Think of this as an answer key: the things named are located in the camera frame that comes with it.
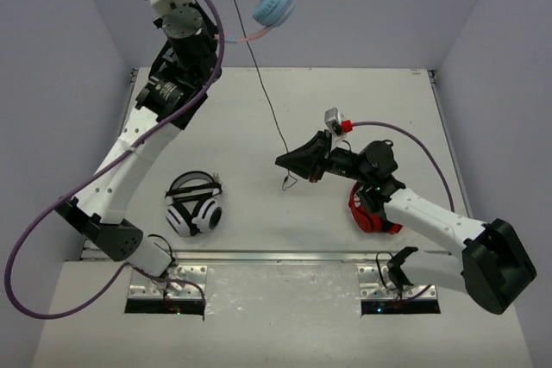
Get purple cable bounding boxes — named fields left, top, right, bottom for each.
left=348, top=119, right=454, bottom=215
left=5, top=0, right=225, bottom=320

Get black white headphones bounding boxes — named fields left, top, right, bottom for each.
left=165, top=171, right=223, bottom=237

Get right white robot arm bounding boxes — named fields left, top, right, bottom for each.
left=275, top=130, right=536, bottom=315

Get red black headphones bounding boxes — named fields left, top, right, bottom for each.
left=348, top=183, right=403, bottom=234

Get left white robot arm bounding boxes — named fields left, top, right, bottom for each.
left=55, top=3, right=222, bottom=277

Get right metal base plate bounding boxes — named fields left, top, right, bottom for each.
left=357, top=262, right=437, bottom=302

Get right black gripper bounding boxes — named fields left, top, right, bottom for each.
left=276, top=131, right=372, bottom=185

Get metal base plate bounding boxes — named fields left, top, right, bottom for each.
left=128, top=263, right=208, bottom=300
left=357, top=262, right=437, bottom=302

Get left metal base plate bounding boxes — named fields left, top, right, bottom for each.
left=128, top=263, right=208, bottom=300

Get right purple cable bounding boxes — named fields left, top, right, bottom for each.
left=348, top=119, right=454, bottom=215

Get black headphone audio cable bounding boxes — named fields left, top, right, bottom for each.
left=220, top=0, right=298, bottom=192

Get aluminium front table rail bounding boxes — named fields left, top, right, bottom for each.
left=81, top=249, right=449, bottom=264

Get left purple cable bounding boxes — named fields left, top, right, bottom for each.
left=5, top=0, right=225, bottom=320

